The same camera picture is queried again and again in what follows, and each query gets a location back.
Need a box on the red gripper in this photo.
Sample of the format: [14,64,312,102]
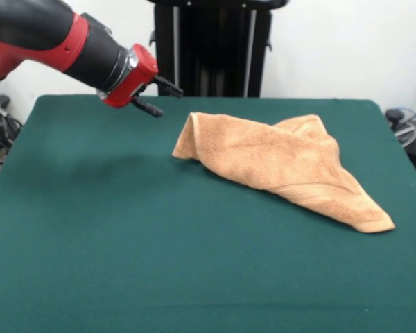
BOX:
[98,43,185,119]

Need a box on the tan terry towel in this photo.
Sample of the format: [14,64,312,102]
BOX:
[171,111,397,234]

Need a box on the dark green table cloth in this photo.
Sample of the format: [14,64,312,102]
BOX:
[0,94,416,333]

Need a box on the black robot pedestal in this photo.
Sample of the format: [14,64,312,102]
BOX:
[146,0,291,98]

